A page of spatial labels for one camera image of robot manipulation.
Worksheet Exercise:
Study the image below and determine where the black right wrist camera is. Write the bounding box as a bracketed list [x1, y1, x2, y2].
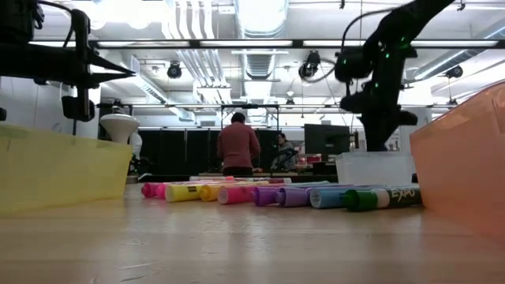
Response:
[335, 46, 372, 84]

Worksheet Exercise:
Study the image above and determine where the white LED light bar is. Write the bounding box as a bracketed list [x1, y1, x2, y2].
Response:
[96, 40, 191, 48]
[199, 39, 294, 47]
[410, 39, 499, 47]
[29, 40, 77, 48]
[302, 39, 367, 47]

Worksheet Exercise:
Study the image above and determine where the yellow translucent plastic bin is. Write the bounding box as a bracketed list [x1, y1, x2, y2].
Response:
[0, 124, 134, 216]

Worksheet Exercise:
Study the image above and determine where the black ceiling spotlight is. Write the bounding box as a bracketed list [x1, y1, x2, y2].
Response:
[166, 62, 183, 80]
[445, 65, 465, 80]
[298, 50, 322, 80]

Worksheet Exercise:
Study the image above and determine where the black partition curtain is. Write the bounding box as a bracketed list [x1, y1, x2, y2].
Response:
[137, 128, 283, 175]

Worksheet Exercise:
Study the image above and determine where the person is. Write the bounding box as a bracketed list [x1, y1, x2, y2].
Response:
[271, 132, 300, 174]
[215, 111, 262, 178]

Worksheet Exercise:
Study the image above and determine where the clear plastic bin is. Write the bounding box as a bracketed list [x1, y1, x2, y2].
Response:
[335, 151, 415, 187]

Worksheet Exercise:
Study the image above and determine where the red Expo marker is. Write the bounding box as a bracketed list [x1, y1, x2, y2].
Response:
[234, 177, 294, 185]

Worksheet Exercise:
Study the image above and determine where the silver ceiling air duct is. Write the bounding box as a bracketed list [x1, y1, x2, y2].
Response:
[233, 0, 290, 123]

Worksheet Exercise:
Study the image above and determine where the white bulb table lamp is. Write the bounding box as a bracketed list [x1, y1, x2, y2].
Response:
[98, 113, 141, 145]

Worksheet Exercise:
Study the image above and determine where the black aluminium table frame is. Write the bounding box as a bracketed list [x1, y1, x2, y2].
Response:
[136, 172, 340, 184]

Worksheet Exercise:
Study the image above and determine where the white pillar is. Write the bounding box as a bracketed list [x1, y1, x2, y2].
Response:
[396, 106, 434, 154]

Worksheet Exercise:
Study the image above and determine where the green Expo marker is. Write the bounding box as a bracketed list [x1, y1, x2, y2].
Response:
[342, 185, 423, 213]

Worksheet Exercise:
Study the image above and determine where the orange translucent plastic bin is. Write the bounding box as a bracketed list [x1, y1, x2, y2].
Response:
[409, 80, 505, 241]

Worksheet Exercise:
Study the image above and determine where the black monitor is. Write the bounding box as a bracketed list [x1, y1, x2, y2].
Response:
[303, 123, 352, 156]

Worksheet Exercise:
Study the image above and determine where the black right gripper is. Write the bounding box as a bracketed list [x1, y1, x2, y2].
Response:
[339, 90, 419, 153]

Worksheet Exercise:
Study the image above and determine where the golden yellow highlighter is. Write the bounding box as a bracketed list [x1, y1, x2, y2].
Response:
[198, 182, 228, 204]

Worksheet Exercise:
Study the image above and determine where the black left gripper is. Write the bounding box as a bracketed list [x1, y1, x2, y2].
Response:
[61, 8, 137, 121]

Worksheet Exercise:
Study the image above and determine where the purple highlighter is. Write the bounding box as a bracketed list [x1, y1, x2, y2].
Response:
[251, 185, 283, 207]
[275, 186, 313, 209]

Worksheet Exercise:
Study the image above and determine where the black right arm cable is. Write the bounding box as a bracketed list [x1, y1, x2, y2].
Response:
[341, 6, 396, 52]

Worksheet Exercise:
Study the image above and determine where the black overhead frame beam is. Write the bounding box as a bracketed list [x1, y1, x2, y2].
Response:
[88, 38, 505, 50]

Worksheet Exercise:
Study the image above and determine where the teal highlighter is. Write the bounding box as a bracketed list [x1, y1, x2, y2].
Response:
[290, 180, 331, 189]

